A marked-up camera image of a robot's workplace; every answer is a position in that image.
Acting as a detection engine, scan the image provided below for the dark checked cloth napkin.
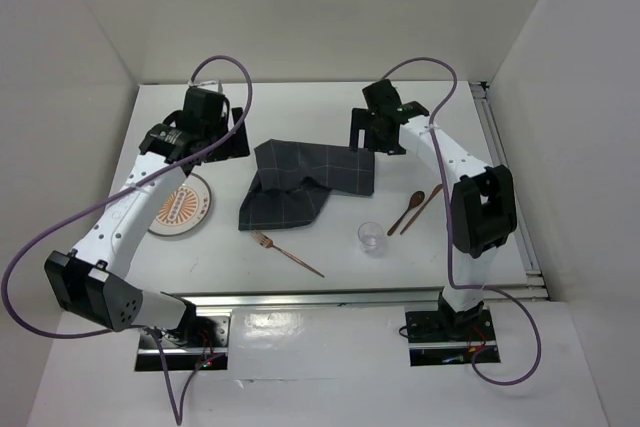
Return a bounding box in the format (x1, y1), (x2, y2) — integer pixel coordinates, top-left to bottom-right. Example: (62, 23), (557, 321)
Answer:
(238, 139), (375, 231)

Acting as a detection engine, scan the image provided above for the orange patterned round plate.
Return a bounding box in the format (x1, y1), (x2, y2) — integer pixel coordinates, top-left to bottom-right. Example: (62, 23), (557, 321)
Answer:
(148, 174), (214, 237)

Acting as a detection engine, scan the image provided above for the copper spoon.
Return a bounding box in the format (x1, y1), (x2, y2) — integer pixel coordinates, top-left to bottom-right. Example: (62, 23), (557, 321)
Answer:
(387, 191), (425, 236)

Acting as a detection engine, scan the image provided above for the copper fork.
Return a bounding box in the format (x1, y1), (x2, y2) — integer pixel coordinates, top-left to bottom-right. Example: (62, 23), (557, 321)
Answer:
(250, 231), (325, 278)

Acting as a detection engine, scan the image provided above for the clear plastic cup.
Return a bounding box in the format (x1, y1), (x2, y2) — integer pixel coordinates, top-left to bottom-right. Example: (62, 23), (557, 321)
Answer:
(357, 222), (386, 257)

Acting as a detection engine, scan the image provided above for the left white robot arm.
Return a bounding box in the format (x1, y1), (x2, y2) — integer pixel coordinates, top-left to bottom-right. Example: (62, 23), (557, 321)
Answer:
(44, 86), (249, 346)

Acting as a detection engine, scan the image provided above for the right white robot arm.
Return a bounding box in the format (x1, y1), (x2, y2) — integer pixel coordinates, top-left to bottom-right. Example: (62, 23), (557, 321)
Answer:
(349, 79), (517, 339)

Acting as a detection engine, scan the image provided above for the copper knife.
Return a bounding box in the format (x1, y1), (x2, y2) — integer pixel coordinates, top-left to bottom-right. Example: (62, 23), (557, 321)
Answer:
(400, 184), (443, 235)

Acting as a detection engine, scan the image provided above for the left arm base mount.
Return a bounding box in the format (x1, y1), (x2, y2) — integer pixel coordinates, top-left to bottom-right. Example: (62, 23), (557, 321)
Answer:
(134, 309), (231, 372)

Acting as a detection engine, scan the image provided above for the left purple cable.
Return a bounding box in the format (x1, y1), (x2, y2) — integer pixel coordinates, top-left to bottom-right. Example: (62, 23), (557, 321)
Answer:
(2, 54), (254, 426)

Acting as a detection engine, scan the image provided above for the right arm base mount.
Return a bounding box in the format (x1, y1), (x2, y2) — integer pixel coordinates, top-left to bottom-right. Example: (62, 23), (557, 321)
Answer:
(398, 309), (501, 367)

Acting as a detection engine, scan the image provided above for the aluminium rail frame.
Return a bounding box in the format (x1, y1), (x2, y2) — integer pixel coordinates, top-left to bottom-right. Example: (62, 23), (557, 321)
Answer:
(79, 80), (551, 311)

